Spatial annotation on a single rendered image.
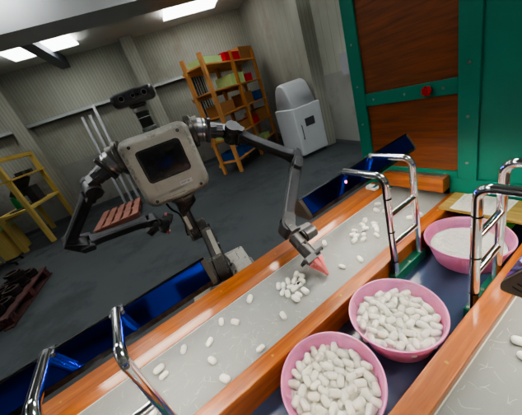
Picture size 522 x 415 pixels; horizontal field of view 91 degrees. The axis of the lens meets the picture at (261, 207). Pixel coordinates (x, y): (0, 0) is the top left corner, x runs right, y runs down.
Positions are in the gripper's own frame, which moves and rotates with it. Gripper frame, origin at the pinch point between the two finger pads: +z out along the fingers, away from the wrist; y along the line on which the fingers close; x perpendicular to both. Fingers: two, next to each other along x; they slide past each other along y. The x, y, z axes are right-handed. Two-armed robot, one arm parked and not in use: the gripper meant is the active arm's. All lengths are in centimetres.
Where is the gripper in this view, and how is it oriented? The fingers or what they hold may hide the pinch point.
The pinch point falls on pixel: (327, 272)
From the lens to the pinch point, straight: 106.0
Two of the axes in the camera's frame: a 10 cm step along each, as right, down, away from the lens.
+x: -0.9, 5.5, 8.3
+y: 7.8, -4.8, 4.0
